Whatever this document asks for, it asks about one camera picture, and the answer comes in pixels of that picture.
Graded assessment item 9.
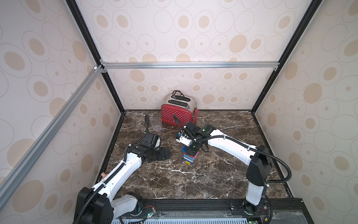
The clear plastic cup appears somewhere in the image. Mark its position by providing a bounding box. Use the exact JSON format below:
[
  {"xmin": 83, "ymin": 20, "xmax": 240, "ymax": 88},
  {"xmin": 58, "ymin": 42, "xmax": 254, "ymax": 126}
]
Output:
[{"xmin": 150, "ymin": 117, "xmax": 162, "ymax": 132}]

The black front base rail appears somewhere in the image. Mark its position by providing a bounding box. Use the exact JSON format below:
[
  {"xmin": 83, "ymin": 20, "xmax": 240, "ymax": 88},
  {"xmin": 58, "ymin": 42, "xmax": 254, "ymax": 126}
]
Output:
[{"xmin": 72, "ymin": 197, "xmax": 314, "ymax": 224}]

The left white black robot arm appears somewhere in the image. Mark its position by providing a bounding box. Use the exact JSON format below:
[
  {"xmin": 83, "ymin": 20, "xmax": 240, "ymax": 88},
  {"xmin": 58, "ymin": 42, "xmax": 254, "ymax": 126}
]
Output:
[{"xmin": 73, "ymin": 115, "xmax": 171, "ymax": 224}]

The red polka dot toaster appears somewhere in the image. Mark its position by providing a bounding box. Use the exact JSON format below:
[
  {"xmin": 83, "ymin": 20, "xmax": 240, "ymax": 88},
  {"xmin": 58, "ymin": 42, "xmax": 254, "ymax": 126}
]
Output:
[{"xmin": 161, "ymin": 90, "xmax": 199, "ymax": 126}]

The blue long lego brick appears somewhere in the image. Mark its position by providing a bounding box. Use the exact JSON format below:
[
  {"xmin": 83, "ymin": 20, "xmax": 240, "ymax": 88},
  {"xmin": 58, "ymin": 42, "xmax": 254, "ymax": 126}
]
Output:
[{"xmin": 184, "ymin": 155, "xmax": 195, "ymax": 161}]

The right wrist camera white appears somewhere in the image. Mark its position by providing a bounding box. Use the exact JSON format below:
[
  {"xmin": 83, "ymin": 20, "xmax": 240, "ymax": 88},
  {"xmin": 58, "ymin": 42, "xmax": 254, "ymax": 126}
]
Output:
[{"xmin": 176, "ymin": 133, "xmax": 192, "ymax": 147}]

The diagonal aluminium rail left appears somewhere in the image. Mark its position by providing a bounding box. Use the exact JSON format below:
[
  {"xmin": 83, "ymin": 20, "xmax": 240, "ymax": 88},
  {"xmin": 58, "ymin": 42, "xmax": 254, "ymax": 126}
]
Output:
[{"xmin": 1, "ymin": 65, "xmax": 103, "ymax": 209}]

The horizontal aluminium rail back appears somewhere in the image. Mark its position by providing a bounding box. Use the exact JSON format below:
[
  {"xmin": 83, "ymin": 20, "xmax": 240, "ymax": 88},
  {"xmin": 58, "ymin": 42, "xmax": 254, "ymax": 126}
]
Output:
[{"xmin": 95, "ymin": 61, "xmax": 280, "ymax": 71}]

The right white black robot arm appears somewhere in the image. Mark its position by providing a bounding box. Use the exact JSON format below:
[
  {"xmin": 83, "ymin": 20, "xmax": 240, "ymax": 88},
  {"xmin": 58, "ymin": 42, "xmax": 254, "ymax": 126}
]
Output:
[{"xmin": 173, "ymin": 115, "xmax": 292, "ymax": 215}]

